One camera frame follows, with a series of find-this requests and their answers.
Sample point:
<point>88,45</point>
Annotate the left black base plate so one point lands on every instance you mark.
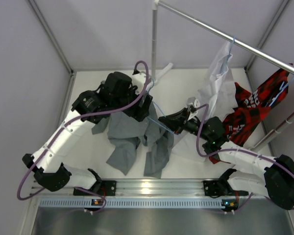
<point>106,188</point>

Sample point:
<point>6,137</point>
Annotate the white rack upright post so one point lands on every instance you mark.
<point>154,39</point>

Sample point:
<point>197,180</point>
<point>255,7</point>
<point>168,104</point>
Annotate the aluminium mounting rail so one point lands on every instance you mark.
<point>159,187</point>

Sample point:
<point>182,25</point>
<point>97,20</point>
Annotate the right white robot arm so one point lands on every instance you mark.
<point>271,177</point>

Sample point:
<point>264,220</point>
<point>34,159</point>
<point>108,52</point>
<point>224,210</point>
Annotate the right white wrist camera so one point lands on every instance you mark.
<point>193,105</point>

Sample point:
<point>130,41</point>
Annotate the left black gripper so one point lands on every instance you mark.
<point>139,112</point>

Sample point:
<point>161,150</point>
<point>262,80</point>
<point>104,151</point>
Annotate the silver clothes rack rail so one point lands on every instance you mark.
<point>255,51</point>

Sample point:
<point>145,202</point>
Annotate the slotted grey cable duct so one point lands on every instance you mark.
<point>133,203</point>

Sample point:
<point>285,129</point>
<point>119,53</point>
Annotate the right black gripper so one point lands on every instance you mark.
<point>177,121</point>

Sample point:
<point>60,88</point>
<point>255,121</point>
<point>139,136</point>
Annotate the blue hanger under red shirt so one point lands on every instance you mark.
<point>282,88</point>

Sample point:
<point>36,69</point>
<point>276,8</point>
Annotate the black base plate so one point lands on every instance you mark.
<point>212,188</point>
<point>106,188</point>

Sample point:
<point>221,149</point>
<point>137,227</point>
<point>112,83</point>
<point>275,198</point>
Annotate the light blue hanger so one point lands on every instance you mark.
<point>159,111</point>

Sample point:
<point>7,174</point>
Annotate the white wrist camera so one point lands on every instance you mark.
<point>139,79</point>
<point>193,105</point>

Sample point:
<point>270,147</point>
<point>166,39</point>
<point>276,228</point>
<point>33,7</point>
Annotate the blue hanger under white shirt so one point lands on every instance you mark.
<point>231,46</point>

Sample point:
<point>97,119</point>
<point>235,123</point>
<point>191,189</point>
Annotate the red black plaid shirt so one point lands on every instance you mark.
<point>253,107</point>

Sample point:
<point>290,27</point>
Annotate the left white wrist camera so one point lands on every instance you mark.
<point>139,79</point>

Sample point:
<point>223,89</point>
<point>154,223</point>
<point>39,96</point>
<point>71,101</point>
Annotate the grey button shirt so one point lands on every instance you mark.
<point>127,134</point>

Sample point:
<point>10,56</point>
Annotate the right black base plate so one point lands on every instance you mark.
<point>212,188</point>

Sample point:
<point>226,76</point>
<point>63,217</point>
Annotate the white rack foot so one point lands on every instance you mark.
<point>162,73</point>

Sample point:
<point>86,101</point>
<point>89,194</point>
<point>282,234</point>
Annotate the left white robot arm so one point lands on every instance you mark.
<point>118,91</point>

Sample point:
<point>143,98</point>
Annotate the white hanging shirt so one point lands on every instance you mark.
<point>218,91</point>

